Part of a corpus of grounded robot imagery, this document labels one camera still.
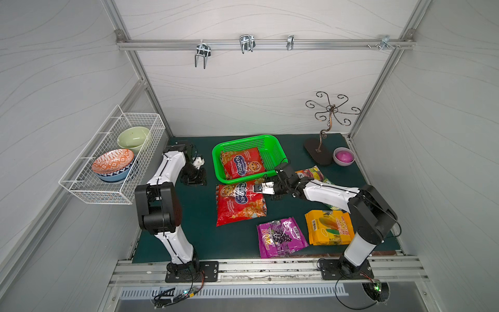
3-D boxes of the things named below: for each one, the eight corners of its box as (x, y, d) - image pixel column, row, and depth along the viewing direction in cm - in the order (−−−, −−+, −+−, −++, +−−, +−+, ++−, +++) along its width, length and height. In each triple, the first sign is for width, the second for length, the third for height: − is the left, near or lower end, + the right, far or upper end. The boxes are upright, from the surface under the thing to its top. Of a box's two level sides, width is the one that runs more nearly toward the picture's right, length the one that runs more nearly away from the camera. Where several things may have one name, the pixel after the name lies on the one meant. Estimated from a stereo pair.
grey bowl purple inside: (333, 168, 107) (337, 161, 102) (328, 153, 114) (332, 147, 109) (353, 168, 107) (357, 161, 102) (347, 154, 114) (351, 147, 109)
